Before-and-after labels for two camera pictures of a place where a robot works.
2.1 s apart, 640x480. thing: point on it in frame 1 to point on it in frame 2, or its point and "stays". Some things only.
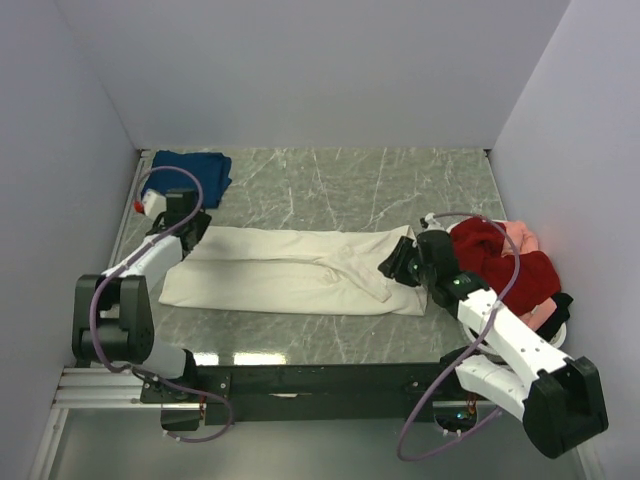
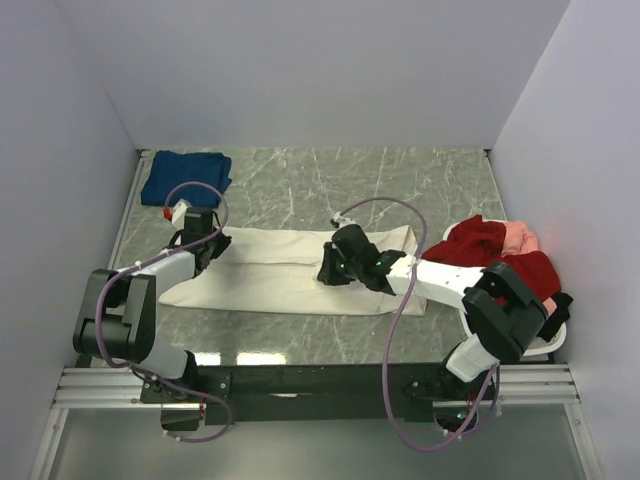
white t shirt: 291,268 stays
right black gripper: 394,265 to 327,274
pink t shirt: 528,243 stays
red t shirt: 477,246 stays
